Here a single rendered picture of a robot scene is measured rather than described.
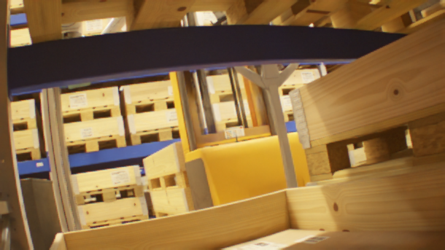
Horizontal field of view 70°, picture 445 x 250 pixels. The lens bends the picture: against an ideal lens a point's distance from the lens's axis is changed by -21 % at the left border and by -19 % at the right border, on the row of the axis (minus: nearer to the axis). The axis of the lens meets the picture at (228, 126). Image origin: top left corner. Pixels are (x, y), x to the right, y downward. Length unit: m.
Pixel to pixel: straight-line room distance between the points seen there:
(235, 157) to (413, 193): 1.63
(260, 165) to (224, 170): 0.24
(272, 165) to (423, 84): 1.62
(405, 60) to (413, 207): 0.38
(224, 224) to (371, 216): 0.48
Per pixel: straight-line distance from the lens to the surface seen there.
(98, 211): 4.10
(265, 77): 2.21
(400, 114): 1.03
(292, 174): 2.20
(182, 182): 2.83
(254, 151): 2.42
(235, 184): 2.29
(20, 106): 4.30
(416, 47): 0.98
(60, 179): 1.91
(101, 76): 1.09
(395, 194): 0.93
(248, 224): 1.26
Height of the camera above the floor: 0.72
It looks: 6 degrees up
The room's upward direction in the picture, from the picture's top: 11 degrees counter-clockwise
